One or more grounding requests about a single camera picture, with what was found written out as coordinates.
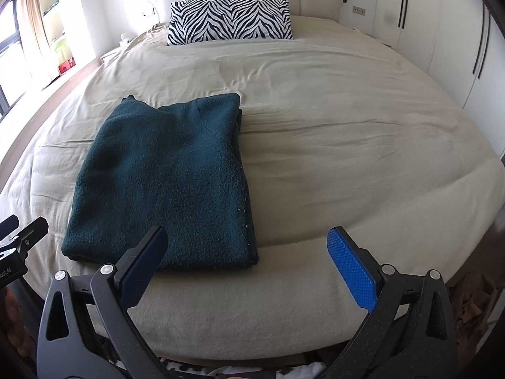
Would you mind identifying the black framed window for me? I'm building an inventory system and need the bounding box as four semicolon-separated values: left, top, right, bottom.
0;4;25;121

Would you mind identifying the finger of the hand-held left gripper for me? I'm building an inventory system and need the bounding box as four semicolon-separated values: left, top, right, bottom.
0;215;20;239
6;217;49;256

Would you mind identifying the beige curtain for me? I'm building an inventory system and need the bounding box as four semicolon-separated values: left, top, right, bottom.
16;0;53;87

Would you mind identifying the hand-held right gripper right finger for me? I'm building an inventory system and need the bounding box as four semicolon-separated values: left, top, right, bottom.
327;226;458;379

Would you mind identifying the brown paper bag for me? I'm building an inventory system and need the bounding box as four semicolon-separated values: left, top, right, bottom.
449;270;498;350

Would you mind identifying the bed with beige sheet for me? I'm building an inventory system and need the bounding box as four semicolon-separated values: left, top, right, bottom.
0;16;505;369

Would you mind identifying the white wall shelf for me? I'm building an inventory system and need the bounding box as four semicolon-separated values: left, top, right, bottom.
39;0;81;83

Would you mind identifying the zebra print pillow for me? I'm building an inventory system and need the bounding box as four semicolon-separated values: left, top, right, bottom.
167;0;294;46

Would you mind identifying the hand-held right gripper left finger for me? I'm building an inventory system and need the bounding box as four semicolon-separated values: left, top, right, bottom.
36;226;169;379

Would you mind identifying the white wardrobe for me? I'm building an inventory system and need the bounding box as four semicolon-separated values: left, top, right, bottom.
378;0;505;116

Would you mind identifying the teal knit sweater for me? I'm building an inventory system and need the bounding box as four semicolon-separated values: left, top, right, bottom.
61;93;260;273

